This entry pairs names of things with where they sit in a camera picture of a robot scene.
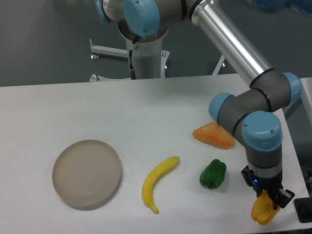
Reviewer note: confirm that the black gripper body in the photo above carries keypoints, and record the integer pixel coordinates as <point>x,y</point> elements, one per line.
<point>267,183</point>

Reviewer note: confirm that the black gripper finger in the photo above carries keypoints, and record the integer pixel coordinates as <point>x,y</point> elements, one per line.
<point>258,190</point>
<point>280,197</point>

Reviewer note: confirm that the yellow toy pepper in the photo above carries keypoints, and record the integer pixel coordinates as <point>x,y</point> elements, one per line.
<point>262,210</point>

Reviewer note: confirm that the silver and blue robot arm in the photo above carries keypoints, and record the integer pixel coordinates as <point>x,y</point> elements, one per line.
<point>248,117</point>

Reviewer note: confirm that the green toy pepper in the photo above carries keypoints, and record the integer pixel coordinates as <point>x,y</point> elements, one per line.
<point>213,175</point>

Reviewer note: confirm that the beige round plate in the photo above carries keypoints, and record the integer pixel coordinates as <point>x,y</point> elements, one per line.
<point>87,174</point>

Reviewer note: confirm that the black device at table edge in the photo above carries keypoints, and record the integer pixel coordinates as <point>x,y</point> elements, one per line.
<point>303,207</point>

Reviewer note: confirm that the orange toy fruit slice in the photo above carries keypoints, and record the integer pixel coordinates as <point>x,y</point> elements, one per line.
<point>213,134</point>

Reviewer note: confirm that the yellow toy banana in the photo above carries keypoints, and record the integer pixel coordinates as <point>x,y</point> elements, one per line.
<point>157,173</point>

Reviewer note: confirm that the white robot stand frame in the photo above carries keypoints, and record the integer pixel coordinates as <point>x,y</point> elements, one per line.
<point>150,60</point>

